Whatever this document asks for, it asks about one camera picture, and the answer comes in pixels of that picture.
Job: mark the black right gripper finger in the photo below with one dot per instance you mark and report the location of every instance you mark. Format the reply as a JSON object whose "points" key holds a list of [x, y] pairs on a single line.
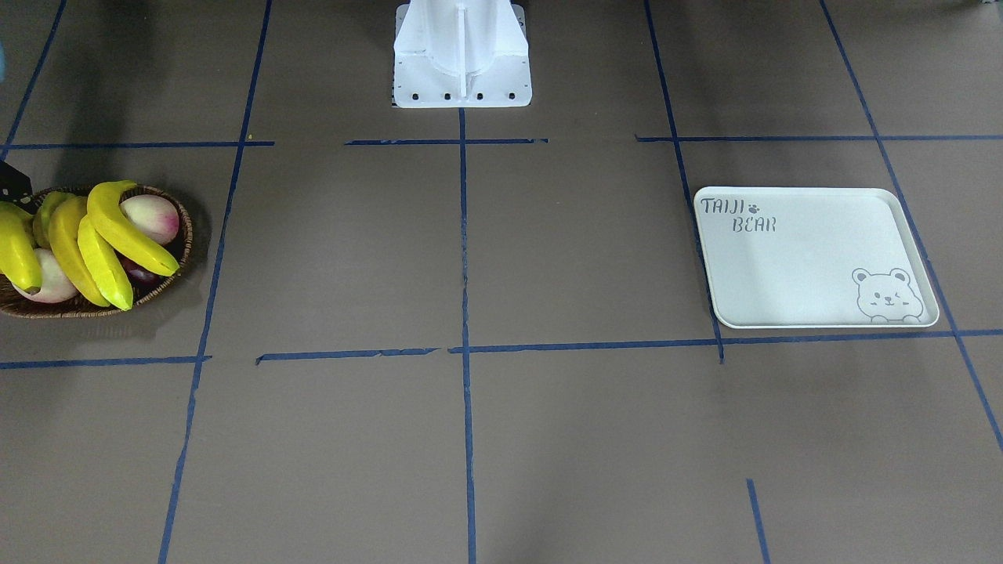
{"points": [[16, 186]]}

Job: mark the yellow banana top long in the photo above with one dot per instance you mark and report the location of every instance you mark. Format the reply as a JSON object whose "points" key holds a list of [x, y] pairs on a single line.
{"points": [[104, 209]]}

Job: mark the brown wicker basket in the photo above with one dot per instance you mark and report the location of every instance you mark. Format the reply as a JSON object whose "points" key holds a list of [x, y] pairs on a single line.
{"points": [[180, 247]]}

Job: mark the greenish yellow banana back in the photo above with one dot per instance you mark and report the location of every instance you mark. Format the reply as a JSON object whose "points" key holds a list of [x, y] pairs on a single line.
{"points": [[44, 215]]}

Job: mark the pink peach front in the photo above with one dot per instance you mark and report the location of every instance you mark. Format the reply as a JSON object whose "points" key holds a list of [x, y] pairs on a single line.
{"points": [[56, 287]]}

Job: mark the pink peach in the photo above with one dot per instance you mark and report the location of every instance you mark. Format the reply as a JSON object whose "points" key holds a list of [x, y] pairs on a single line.
{"points": [[154, 216], [56, 287]]}

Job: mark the yellow banana front short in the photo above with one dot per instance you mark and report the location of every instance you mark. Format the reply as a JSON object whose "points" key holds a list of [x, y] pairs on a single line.
{"points": [[104, 266]]}

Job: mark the pink peach rear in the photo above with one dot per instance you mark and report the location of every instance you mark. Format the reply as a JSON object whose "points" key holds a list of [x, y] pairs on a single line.
{"points": [[154, 216]]}

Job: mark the white bear print tray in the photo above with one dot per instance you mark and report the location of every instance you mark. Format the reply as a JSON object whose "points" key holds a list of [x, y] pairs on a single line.
{"points": [[780, 258]]}

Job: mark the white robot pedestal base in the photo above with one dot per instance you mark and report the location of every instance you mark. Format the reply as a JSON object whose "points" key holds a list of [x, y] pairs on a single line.
{"points": [[461, 54]]}

